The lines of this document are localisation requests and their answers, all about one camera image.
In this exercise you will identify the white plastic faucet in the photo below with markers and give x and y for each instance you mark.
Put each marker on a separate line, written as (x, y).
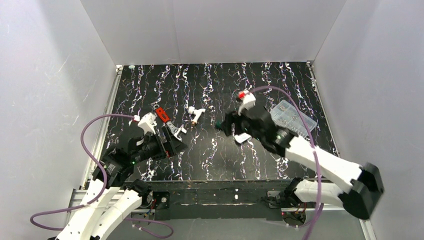
(196, 112)

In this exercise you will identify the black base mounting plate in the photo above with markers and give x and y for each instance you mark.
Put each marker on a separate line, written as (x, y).
(262, 210)

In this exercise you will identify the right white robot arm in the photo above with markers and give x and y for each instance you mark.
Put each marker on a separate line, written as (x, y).
(354, 187)

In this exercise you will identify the green handle screwdriver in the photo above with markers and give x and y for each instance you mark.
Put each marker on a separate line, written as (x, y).
(218, 125)

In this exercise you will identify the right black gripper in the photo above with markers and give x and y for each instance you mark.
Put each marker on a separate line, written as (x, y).
(237, 123)

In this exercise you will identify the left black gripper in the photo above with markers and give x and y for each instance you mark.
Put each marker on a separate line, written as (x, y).
(169, 142)

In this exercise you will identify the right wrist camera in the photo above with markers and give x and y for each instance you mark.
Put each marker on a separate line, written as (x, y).
(247, 101)

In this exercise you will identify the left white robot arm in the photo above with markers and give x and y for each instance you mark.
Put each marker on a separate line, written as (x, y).
(108, 201)

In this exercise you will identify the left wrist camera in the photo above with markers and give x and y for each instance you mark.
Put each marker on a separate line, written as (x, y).
(147, 122)

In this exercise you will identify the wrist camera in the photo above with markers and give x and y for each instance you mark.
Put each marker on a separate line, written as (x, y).
(147, 122)
(247, 101)

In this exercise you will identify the white remote control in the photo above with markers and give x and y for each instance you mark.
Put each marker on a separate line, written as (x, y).
(241, 138)

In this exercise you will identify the clear plastic screw box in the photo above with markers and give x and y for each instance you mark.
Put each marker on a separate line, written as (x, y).
(285, 114)

